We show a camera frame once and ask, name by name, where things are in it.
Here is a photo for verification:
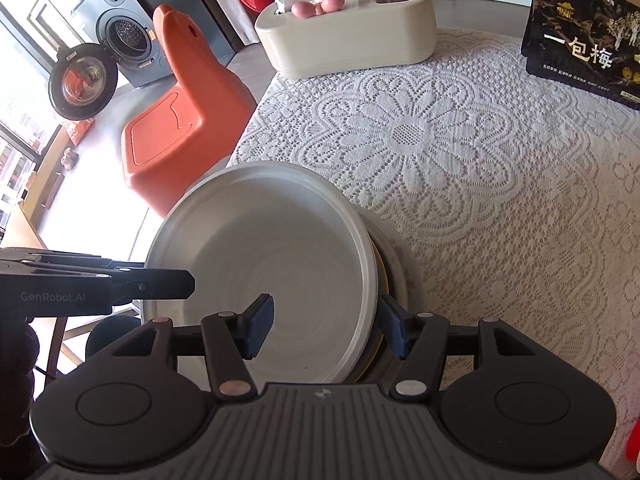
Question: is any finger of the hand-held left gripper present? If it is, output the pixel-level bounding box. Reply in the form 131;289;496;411
110;269;196;307

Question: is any white ceramic plate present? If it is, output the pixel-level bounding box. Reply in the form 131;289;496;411
356;207;427;386

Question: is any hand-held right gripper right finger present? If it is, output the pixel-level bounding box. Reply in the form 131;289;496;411
380;294;553;400

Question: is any black round stool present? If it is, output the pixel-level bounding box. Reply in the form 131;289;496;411
85;314;144;361

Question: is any white lace tablecloth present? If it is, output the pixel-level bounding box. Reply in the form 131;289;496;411
227;27;640;461

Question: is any orange plastic chair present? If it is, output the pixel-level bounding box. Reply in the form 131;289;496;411
121;4;259;219

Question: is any yellow-rimmed white plate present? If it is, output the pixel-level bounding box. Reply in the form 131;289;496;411
350;240;392;386

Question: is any pink bow decoration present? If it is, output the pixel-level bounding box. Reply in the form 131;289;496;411
291;0;346;19

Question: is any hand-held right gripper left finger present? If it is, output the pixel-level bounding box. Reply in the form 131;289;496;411
105;293;276;402

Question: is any black snack packet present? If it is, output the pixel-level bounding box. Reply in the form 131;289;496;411
520;0;640;111

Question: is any grey washing machine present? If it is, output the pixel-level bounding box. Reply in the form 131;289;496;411
48;0;169;121

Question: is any cream tissue box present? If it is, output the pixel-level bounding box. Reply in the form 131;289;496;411
255;0;439;80

